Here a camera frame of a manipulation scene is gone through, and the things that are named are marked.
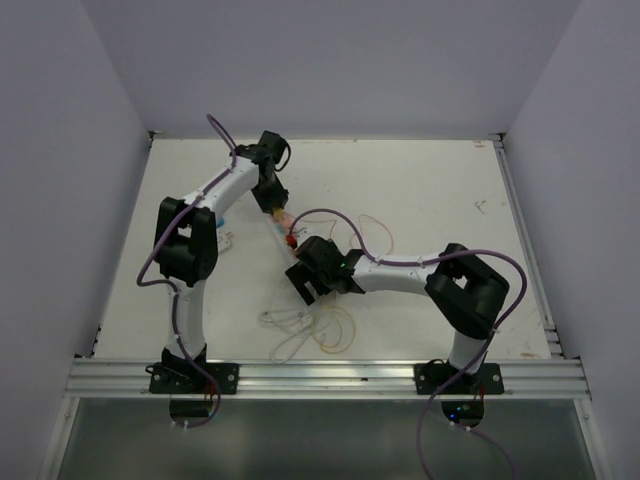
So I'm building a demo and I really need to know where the white power strip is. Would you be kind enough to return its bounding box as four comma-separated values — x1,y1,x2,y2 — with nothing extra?
265,213,297,267

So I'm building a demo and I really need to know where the white plug adapter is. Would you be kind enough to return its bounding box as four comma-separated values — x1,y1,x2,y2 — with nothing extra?
217,232,233,254

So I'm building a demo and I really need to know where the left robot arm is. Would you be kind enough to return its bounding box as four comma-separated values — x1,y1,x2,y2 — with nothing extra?
151,131,291,393

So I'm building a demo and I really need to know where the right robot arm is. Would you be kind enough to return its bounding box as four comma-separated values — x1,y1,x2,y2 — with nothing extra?
285,236,510,393

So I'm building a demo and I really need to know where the yellow charging cable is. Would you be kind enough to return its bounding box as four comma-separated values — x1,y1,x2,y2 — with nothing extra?
310,304,357,355

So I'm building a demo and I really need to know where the white power strip cord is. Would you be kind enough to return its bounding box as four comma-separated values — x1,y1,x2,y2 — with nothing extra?
258,299,326,365

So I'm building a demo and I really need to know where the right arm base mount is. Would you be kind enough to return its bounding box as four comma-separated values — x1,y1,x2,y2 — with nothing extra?
413,359,505,396

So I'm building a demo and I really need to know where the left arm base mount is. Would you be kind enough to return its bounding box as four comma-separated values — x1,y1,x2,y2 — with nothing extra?
145,362,240,395

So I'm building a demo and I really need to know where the aluminium front rail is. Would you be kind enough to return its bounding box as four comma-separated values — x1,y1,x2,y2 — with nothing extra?
63,359,590,400

